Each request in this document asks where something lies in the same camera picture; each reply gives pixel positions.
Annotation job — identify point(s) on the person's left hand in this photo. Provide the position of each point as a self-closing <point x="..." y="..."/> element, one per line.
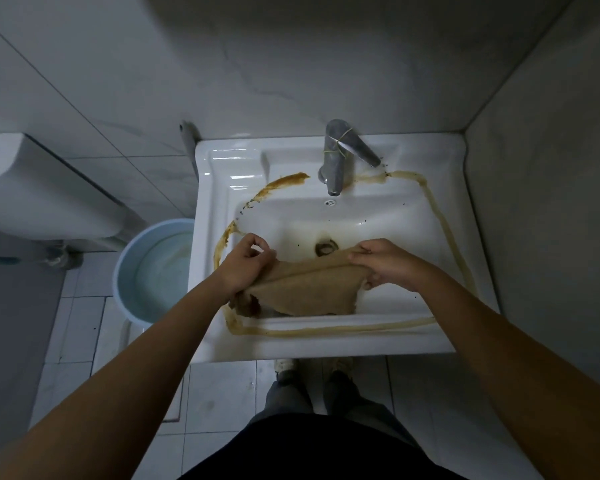
<point x="240" y="267"/>

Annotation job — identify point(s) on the person's right hand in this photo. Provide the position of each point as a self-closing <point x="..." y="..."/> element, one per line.
<point x="392" y="264"/>

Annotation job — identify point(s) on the person's left thumb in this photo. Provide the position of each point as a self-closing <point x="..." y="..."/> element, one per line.
<point x="267" y="257"/>

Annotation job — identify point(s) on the person's right thumb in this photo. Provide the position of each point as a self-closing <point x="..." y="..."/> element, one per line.
<point x="361" y="250"/>

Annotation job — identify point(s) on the brown wet cloth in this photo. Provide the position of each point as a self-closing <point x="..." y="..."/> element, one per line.
<point x="310" y="289"/>

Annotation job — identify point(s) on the person's right forearm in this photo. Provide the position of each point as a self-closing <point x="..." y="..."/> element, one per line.
<point x="505" y="364"/>

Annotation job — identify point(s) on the person's left forearm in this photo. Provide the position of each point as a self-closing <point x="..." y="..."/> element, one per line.
<point x="130" y="374"/>

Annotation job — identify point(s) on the metal sink drain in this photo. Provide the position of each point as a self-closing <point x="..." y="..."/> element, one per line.
<point x="325" y="248"/>

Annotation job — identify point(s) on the white ceramic sink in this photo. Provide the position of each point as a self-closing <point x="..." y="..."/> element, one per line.
<point x="430" y="274"/>

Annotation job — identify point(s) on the chrome faucet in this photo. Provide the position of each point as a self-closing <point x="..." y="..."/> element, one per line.
<point x="337" y="154"/>

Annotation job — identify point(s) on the yellow rubber band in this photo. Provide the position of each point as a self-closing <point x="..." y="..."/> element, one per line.
<point x="336" y="143"/>

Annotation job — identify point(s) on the person's left shoe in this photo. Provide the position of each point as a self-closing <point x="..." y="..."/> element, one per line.
<point x="285" y="369"/>

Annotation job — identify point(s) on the person's shoe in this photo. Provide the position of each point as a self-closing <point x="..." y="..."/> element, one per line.
<point x="285" y="369"/>
<point x="341" y="365"/>

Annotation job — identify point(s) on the light blue bucket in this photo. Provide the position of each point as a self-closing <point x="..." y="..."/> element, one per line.
<point x="155" y="274"/>

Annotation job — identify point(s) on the person's right shoe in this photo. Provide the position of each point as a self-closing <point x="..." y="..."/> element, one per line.
<point x="341" y="365"/>

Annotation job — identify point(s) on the person's grey trousers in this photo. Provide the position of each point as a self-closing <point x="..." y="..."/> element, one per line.
<point x="350" y="399"/>

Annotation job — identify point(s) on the person's black shirt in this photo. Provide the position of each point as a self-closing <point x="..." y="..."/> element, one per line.
<point x="320" y="449"/>

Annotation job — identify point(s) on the metal water valve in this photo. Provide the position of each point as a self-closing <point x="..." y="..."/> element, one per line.
<point x="62" y="255"/>

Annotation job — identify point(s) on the white toilet tank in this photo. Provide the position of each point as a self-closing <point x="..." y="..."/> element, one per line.
<point x="40" y="189"/>

